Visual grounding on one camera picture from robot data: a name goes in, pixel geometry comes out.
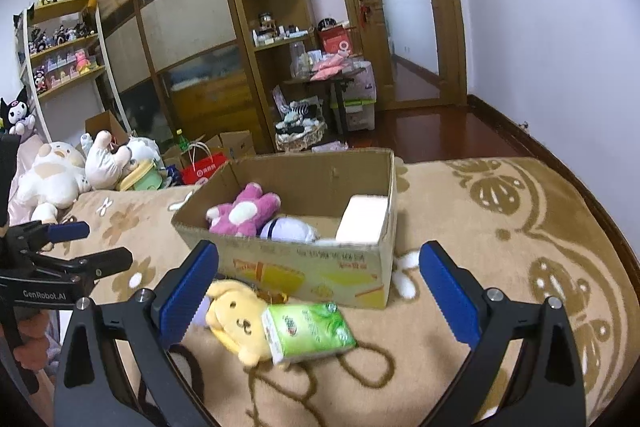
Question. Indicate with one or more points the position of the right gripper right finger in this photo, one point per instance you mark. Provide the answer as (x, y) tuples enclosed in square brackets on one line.
[(546, 386)]

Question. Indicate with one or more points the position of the white plush bear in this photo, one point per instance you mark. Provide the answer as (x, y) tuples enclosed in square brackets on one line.
[(108, 163)]

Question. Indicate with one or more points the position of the large wooden wardrobe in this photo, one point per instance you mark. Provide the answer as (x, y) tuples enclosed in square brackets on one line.
[(182, 65)]

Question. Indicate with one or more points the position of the person's left hand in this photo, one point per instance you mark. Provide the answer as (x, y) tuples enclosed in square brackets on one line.
[(32, 354)]

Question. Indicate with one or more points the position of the black white kuromi plush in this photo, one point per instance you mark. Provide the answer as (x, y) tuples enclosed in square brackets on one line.
[(16, 116)]

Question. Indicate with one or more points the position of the wooden door with glass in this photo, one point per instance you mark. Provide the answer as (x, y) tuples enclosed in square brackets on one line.
[(416, 50)]

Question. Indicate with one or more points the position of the brown cardboard box on floor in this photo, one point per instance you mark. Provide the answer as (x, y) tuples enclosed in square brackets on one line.
[(231, 144)]

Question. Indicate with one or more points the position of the red paper shopping bag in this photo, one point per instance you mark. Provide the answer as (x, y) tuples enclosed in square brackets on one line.
[(203, 163)]

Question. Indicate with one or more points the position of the green plastic bottle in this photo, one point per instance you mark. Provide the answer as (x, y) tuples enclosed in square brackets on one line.
[(183, 143)]

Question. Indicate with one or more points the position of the green yellow lidded container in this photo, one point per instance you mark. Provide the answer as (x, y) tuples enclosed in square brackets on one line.
[(145, 177)]

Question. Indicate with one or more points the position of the pink cloth on table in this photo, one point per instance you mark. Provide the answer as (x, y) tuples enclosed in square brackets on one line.
[(329, 66)]

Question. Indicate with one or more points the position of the lavender round plush toy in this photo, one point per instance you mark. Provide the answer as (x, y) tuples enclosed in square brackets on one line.
[(289, 230)]

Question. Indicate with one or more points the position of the red bag on table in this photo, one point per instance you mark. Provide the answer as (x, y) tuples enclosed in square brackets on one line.
[(336, 40)]

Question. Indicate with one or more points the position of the white plastic storage bin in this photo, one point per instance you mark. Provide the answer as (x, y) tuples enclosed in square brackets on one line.
[(359, 99)]

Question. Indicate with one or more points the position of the green tissue pack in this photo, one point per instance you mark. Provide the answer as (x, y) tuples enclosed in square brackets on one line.
[(306, 331)]

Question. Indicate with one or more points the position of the small dark side table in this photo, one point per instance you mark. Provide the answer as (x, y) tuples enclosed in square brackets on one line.
[(332, 89)]

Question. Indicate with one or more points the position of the yellow dog plush toy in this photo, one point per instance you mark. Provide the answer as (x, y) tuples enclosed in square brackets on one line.
[(232, 311)]

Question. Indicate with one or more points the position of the white tissue roll pack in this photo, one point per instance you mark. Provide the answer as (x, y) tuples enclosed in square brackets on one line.
[(363, 220)]

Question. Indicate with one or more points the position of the wicker basket of socks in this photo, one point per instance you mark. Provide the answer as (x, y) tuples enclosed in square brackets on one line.
[(302, 125)]

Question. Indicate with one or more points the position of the yellow white ladder shelf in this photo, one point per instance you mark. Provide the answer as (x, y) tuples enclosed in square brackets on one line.
[(60, 46)]

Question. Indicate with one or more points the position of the beige patterned plush blanket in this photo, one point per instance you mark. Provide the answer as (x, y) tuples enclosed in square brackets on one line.
[(513, 222)]

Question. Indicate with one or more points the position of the pink plush toy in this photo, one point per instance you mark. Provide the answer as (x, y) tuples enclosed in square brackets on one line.
[(246, 216)]

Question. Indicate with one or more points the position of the open cardboard box behind plush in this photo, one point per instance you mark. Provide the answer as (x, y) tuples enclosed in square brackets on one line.
[(106, 122)]

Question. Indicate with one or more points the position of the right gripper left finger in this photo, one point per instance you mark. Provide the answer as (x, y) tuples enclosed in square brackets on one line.
[(92, 387)]

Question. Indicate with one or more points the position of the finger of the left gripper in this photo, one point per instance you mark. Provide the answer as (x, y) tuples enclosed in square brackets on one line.
[(89, 268), (35, 235)]

